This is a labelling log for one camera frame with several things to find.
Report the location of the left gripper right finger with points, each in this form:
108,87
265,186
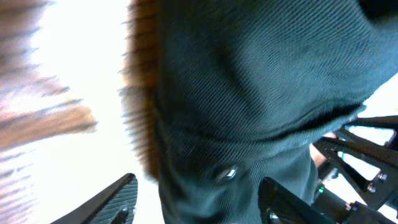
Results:
280,206

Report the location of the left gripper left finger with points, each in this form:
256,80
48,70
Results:
116,204

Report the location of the black t-shirt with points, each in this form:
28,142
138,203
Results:
245,87

